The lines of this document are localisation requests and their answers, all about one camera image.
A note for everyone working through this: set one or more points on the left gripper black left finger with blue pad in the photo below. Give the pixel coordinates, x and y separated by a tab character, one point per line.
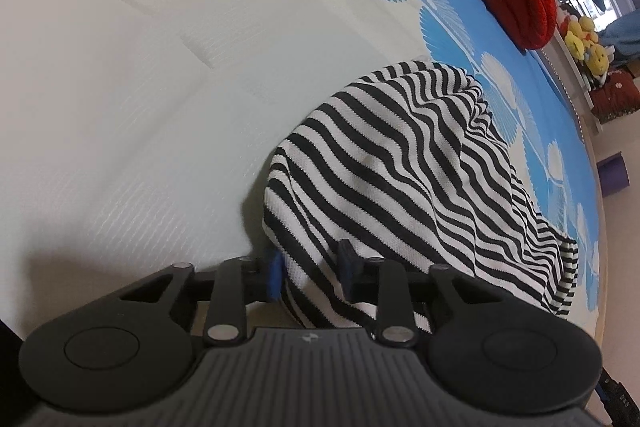
238	283

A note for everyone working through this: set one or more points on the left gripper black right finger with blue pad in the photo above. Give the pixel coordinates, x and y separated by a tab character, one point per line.
384	284

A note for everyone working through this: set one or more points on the black white striped garment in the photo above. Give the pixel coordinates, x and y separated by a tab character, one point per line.
406	163

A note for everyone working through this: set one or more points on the blue white patterned bedsheet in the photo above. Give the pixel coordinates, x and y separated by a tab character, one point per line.
137	133

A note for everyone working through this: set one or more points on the purple box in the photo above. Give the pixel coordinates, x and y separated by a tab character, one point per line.
613	174

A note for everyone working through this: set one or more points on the dark red cushion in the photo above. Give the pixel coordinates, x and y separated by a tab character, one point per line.
618	97

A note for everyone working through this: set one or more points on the yellow plush toys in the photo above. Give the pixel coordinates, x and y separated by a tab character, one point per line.
582	41

